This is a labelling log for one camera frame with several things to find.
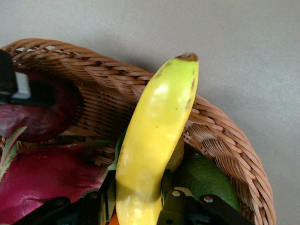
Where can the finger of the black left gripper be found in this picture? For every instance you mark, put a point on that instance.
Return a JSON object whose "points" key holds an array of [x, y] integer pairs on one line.
{"points": [[7, 70]]}

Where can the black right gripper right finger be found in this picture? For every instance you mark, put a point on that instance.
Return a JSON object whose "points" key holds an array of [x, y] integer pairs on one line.
{"points": [[178, 206]]}

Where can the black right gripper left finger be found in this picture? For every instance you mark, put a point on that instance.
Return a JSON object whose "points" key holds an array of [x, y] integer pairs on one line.
{"points": [[105, 187]]}

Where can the dark red apple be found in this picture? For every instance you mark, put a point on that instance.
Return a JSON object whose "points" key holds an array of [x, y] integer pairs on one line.
{"points": [[58, 117]]}

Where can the yellow banana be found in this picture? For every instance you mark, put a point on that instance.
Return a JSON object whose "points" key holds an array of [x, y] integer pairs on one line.
{"points": [[154, 129]]}

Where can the orange fruit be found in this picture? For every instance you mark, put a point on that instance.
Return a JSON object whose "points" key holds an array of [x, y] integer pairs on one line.
{"points": [[114, 221]]}

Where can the green avocado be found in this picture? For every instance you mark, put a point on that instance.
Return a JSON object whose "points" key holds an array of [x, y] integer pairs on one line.
{"points": [[206, 178]]}

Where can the yellow-green pear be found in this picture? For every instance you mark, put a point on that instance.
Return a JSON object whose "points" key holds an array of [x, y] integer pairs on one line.
{"points": [[177, 154]]}

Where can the pink dragon fruit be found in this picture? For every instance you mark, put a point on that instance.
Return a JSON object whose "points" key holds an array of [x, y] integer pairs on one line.
{"points": [[47, 173]]}

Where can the brown wicker basket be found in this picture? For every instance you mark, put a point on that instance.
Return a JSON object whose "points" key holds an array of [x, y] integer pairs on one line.
{"points": [[105, 77]]}

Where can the brown table cover mat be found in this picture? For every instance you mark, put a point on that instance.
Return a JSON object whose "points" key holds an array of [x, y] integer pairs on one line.
{"points": [[211, 35]]}

